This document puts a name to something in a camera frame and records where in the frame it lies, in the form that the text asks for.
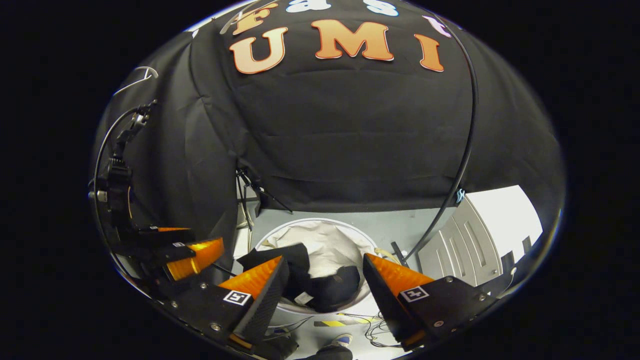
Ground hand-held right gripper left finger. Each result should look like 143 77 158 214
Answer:
157 255 291 353

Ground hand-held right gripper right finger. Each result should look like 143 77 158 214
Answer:
362 252 501 351

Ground black jacket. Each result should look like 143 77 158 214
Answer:
236 242 362 313

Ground white fabric laundry hamper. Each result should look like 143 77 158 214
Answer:
248 217 381 316

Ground black clothes rack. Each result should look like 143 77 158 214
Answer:
390 15 480 268

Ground yellow black hazard tape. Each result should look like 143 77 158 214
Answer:
314 315 383 328

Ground person's blue white shoe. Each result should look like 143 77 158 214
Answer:
322 333 353 348

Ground person's dark trouser leg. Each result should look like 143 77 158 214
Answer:
295 345 353 360

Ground black tripod stand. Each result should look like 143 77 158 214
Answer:
235 167 296 231

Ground grey ridged panel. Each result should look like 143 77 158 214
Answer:
417 197 505 287

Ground white flat panel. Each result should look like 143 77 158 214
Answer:
465 185 543 261

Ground black backdrop cloth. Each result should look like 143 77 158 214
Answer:
92 0 566 286

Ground thin black floor cables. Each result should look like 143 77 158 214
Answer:
362 312 401 348

